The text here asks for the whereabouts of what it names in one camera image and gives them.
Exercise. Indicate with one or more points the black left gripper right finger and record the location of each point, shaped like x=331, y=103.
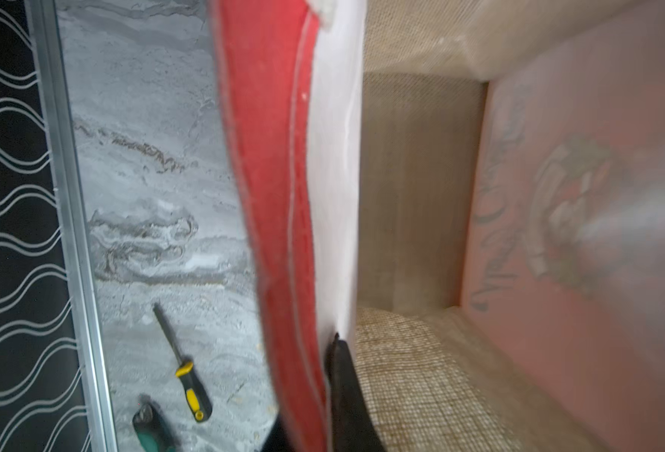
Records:
x=352, y=428

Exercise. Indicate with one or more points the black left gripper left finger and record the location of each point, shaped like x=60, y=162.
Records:
x=277, y=440

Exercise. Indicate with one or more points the jute and red tote bag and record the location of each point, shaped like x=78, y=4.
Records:
x=472, y=195

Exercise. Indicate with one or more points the yellow black handled file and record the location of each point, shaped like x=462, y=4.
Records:
x=197, y=399

